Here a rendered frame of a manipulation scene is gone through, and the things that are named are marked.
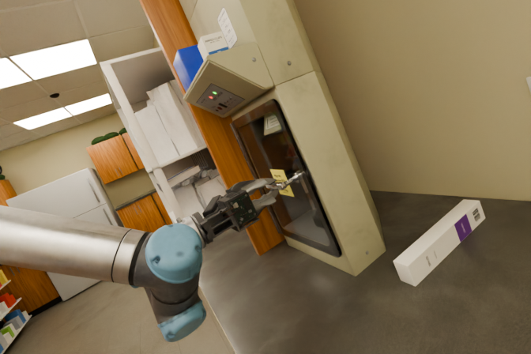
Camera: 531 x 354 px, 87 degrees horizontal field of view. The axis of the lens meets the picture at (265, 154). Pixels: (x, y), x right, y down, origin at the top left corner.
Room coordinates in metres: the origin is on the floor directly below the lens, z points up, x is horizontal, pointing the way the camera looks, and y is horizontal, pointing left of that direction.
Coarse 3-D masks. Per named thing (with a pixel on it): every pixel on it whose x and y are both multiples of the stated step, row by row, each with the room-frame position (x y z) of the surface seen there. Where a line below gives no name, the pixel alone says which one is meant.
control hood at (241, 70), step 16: (240, 48) 0.58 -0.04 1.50; (256, 48) 0.59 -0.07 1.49; (208, 64) 0.56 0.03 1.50; (224, 64) 0.56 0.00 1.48; (240, 64) 0.57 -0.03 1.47; (256, 64) 0.59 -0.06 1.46; (208, 80) 0.64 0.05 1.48; (224, 80) 0.61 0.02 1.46; (240, 80) 0.58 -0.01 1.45; (256, 80) 0.58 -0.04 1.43; (192, 96) 0.78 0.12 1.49; (240, 96) 0.67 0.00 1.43; (256, 96) 0.65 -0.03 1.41
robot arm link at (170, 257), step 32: (0, 224) 0.37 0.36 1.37; (32, 224) 0.38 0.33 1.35; (64, 224) 0.39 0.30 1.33; (96, 224) 0.40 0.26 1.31; (0, 256) 0.36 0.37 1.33; (32, 256) 0.36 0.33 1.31; (64, 256) 0.36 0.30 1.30; (96, 256) 0.36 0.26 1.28; (128, 256) 0.37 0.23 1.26; (160, 256) 0.35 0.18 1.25; (192, 256) 0.36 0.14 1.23; (160, 288) 0.37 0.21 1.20; (192, 288) 0.40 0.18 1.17
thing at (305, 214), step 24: (240, 120) 0.80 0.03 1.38; (264, 120) 0.67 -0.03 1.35; (264, 144) 0.72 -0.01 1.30; (288, 144) 0.61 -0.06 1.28; (264, 168) 0.79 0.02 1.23; (288, 168) 0.66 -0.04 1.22; (264, 192) 0.86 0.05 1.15; (312, 192) 0.60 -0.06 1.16; (288, 216) 0.76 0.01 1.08; (312, 216) 0.64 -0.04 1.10; (312, 240) 0.69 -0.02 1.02; (336, 240) 0.60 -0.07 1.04
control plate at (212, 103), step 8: (208, 88) 0.68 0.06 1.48; (216, 88) 0.67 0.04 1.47; (208, 96) 0.74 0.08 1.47; (216, 96) 0.72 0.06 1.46; (224, 96) 0.70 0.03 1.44; (232, 96) 0.68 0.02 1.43; (200, 104) 0.82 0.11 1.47; (208, 104) 0.80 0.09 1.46; (216, 104) 0.77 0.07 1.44; (224, 104) 0.75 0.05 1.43; (232, 104) 0.73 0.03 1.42; (224, 112) 0.82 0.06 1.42
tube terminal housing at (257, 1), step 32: (224, 0) 0.65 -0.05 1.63; (256, 0) 0.61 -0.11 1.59; (288, 0) 0.70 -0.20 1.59; (256, 32) 0.60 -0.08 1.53; (288, 32) 0.63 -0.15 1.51; (288, 64) 0.62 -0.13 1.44; (288, 96) 0.60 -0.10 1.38; (320, 96) 0.64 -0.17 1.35; (320, 128) 0.62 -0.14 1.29; (320, 160) 0.61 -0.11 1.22; (352, 160) 0.70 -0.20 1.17; (320, 192) 0.60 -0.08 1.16; (352, 192) 0.63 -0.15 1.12; (352, 224) 0.62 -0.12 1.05; (320, 256) 0.71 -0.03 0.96; (352, 256) 0.60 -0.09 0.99
